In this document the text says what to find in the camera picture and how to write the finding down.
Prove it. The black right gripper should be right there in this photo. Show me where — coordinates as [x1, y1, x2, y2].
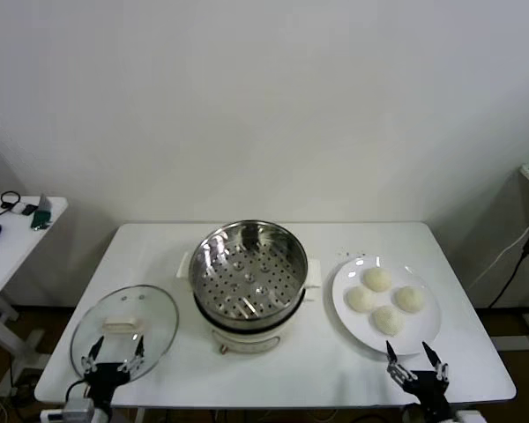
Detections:
[385, 339, 451, 419]

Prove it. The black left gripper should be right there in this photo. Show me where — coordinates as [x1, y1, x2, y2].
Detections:
[80, 335, 145, 409]

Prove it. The white steamed baozi bun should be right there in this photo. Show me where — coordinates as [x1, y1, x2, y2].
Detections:
[362, 266, 392, 293]
[345, 286, 378, 314]
[369, 305, 406, 338]
[394, 285, 425, 314]

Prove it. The glass pot lid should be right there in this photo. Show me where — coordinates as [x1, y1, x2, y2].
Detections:
[69, 285, 180, 382]

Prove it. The stainless steel steamer basket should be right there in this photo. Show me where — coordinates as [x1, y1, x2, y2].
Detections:
[175, 219, 322, 330]

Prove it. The white round plate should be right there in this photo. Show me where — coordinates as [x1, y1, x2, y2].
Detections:
[332, 255, 442, 356]

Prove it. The white electric cooking pot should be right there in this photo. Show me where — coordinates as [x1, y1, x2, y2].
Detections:
[178, 263, 322, 356]

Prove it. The white side table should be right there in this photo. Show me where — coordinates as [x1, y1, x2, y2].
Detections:
[0, 195, 69, 358]

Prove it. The green grey flat tool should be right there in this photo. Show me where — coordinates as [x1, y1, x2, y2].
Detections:
[29, 193, 54, 233]

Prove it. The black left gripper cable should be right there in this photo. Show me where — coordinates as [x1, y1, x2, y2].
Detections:
[65, 379, 92, 402]

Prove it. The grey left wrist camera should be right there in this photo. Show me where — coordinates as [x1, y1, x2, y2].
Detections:
[39, 397, 94, 423]

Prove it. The white wall cable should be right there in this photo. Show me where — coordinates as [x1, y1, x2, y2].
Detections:
[469, 218, 529, 290]

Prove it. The black looped cable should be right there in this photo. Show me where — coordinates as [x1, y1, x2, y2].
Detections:
[0, 190, 21, 220]

